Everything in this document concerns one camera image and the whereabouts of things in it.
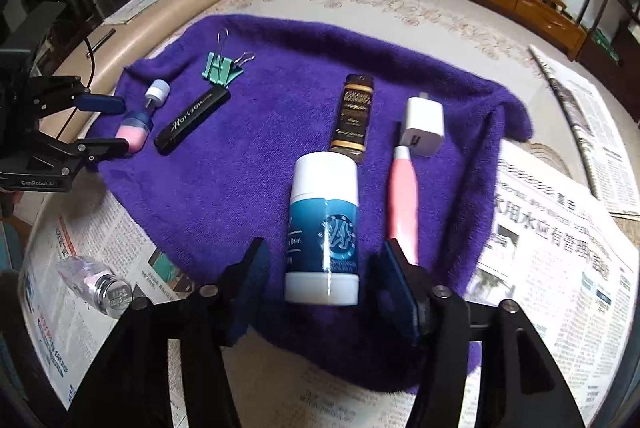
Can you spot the folded newspaper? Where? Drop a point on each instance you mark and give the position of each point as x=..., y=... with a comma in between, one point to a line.
x=590, y=122

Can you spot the pink and blue capsule case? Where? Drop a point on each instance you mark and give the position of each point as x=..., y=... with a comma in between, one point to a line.
x=132, y=135

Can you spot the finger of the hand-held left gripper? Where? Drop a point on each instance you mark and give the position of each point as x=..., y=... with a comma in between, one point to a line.
x=102, y=103
x=107, y=148

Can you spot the dark pen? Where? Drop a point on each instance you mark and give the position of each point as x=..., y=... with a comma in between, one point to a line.
x=101, y=38

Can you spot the white charger plug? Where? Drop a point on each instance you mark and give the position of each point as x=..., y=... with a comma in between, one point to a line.
x=422, y=122

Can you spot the white and blue balm tube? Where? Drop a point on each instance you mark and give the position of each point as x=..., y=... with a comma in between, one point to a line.
x=320, y=218

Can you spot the dark shelf unit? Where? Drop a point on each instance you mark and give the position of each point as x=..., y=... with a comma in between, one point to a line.
x=610, y=22

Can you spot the printed paper sheet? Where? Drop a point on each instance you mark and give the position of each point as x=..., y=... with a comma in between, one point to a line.
x=150, y=0

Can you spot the black and gold box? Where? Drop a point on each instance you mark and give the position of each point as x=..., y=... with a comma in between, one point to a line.
x=352, y=122

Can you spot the glass bottle with pills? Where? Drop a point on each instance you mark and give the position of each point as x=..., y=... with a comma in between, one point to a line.
x=95, y=283

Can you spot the newspaper sheet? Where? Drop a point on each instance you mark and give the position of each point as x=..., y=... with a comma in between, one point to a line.
x=550, y=258

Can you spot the large spread newspaper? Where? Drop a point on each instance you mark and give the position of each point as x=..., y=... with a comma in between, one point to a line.
x=75, y=238

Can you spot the purple towel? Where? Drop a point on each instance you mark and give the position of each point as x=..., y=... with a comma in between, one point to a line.
x=280, y=72

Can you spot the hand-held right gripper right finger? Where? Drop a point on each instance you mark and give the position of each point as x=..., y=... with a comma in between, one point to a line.
x=400, y=293

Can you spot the black rectangular box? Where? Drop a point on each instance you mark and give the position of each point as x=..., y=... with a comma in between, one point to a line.
x=192, y=120

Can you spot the beige bench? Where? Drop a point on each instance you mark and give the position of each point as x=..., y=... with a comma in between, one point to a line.
x=165, y=20

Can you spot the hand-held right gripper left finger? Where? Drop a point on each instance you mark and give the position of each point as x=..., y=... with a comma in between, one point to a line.
x=250, y=288

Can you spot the green binder clip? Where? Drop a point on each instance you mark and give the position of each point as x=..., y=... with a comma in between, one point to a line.
x=220, y=70

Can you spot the pink and white pen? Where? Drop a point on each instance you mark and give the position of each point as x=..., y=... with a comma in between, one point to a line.
x=404, y=198

